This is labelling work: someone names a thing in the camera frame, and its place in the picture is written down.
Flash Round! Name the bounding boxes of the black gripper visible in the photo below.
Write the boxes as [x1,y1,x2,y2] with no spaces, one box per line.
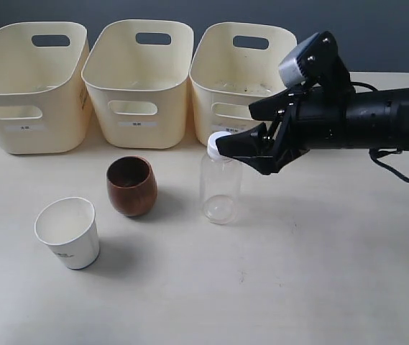
[216,88,355,175]

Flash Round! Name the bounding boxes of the clear plastic bottle white cap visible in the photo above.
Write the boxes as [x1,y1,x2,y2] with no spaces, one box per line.
[199,131,242,224]

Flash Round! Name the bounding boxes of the brown wooden cup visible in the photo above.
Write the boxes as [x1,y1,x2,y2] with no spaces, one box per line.
[106,156,158,217]

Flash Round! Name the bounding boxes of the white paper cup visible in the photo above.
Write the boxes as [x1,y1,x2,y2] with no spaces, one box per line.
[35,197,100,270]

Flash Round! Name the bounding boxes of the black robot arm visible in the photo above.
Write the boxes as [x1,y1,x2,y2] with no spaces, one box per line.
[216,86,409,175]

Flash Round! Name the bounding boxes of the right cream plastic bin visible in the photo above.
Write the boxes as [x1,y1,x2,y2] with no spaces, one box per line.
[189,22,297,144]

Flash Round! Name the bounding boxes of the cream plastic bin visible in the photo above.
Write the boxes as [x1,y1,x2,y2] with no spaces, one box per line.
[81,19,194,149]
[0,22,93,155]
[189,22,297,144]

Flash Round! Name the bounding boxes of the middle cream plastic bin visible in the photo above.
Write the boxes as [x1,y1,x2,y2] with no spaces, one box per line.
[81,19,194,149]

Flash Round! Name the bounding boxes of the left cream plastic bin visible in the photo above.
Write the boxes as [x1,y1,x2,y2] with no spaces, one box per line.
[0,22,93,155]

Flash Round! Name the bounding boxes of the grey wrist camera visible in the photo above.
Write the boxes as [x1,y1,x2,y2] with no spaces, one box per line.
[277,31,352,91]

